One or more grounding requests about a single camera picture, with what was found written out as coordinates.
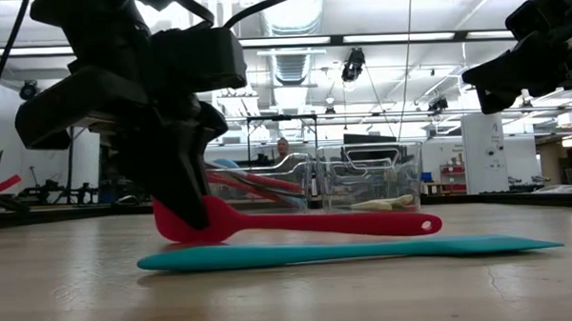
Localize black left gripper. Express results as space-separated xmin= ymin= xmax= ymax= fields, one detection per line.
xmin=13 ymin=62 xmax=232 ymax=237

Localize red silicone spatula with hole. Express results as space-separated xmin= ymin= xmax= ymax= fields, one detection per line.
xmin=152 ymin=187 xmax=444 ymax=247

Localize pale green handled utensil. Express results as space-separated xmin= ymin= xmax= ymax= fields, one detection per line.
xmin=385 ymin=193 xmax=417 ymax=210

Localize teal silicone spatula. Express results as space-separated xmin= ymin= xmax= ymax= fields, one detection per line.
xmin=135 ymin=231 xmax=566 ymax=274

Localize black ceiling spotlight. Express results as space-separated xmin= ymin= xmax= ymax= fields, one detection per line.
xmin=18 ymin=79 xmax=40 ymax=102
xmin=428 ymin=95 xmax=450 ymax=114
xmin=340 ymin=47 xmax=367 ymax=83

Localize white pillar with signs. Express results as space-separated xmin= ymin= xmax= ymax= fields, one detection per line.
xmin=460 ymin=111 xmax=510 ymax=195

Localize dark shelving unit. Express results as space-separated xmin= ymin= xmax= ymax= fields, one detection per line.
xmin=96 ymin=145 xmax=126 ymax=204

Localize clear plastic bin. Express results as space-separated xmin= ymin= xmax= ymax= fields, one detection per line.
xmin=313 ymin=139 xmax=425 ymax=217
xmin=203 ymin=152 xmax=314 ymax=217

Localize red parts shelf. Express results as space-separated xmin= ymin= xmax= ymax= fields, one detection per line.
xmin=438 ymin=162 xmax=467 ymax=195

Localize black background equipment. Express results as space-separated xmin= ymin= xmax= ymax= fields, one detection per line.
xmin=17 ymin=175 xmax=101 ymax=208

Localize black background monitor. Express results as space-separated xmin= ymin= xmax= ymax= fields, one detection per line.
xmin=341 ymin=130 xmax=398 ymax=146

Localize red lever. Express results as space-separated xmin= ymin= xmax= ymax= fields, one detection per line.
xmin=0 ymin=173 xmax=24 ymax=196

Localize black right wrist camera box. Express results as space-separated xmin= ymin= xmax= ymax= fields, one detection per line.
xmin=503 ymin=0 xmax=572 ymax=47

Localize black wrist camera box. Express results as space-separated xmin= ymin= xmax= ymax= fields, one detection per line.
xmin=150 ymin=26 xmax=249 ymax=95
xmin=503 ymin=0 xmax=572 ymax=47

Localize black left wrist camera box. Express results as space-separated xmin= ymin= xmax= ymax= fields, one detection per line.
xmin=150 ymin=26 xmax=249 ymax=95

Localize black vertical post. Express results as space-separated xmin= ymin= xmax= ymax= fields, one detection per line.
xmin=65 ymin=127 xmax=79 ymax=205

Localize black left wrist camera cable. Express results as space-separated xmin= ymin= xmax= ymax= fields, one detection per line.
xmin=221 ymin=0 xmax=317 ymax=30

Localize black overhead frame bar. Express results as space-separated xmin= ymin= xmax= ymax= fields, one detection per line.
xmin=0 ymin=27 xmax=520 ymax=60

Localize yellow handled knife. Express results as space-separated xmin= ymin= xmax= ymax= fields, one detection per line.
xmin=347 ymin=198 xmax=396 ymax=214

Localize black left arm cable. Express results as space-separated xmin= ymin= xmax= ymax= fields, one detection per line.
xmin=0 ymin=0 xmax=36 ymax=138

